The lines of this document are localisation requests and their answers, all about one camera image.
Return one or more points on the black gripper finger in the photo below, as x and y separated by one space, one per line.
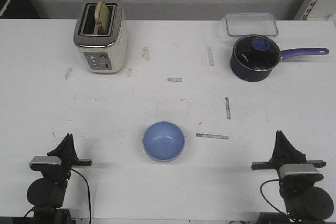
277 147
288 150
71 146
61 148

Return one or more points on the clear plastic food container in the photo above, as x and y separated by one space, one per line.
242 24

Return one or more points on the glass pot lid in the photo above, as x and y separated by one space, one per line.
256 52

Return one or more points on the slice of toast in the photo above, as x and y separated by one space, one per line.
102 17

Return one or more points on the blue bowl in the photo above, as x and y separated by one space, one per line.
163 137

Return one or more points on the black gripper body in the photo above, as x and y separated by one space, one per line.
60 169
276 164

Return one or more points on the cream and chrome toaster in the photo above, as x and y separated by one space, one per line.
102 54

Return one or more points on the dark blue saucepan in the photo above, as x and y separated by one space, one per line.
255 76

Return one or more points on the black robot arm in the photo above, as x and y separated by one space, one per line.
46 194
304 202

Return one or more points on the green bowl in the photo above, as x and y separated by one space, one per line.
163 158

